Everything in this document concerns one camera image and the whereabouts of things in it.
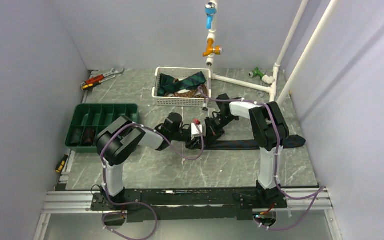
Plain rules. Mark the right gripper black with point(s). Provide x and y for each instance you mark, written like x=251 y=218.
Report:
x=212 y=133

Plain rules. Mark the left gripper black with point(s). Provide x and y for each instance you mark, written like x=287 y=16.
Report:
x=196 y=144

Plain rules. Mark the navy brown striped tie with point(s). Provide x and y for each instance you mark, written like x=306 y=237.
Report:
x=293 y=141

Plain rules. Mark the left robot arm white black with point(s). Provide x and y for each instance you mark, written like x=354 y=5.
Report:
x=119 y=140

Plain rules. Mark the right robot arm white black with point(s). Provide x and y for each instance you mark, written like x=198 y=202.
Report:
x=269 y=130

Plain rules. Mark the brown patterned tie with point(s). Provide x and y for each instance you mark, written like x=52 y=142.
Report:
x=195 y=94

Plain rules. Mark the green striped tie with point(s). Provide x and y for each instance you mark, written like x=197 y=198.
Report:
x=171 y=85

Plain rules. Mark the white plastic basket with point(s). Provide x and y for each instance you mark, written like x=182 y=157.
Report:
x=180 y=73

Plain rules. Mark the green valve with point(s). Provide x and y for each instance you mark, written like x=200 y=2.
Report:
x=256 y=73

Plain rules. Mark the orange valve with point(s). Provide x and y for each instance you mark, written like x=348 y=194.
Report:
x=211 y=48

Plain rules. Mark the maroon rolled tie in tray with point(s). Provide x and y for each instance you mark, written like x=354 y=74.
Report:
x=88 y=136

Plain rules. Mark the green compartment tray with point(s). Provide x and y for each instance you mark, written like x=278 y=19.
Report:
x=99 y=116

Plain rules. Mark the dark rolled tie in tray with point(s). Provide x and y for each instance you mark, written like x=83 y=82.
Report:
x=76 y=137

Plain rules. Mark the blue valve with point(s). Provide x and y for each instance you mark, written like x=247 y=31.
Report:
x=210 y=11

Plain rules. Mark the yellow black screwdriver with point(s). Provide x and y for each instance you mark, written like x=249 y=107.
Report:
x=62 y=163

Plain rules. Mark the white pvc pipe frame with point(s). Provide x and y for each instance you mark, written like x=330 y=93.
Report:
x=272 y=89

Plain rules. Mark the red handled adjustable wrench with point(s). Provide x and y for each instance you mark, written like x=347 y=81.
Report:
x=99 y=79

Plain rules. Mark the aluminium rail frame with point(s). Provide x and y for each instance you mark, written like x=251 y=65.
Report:
x=216 y=185

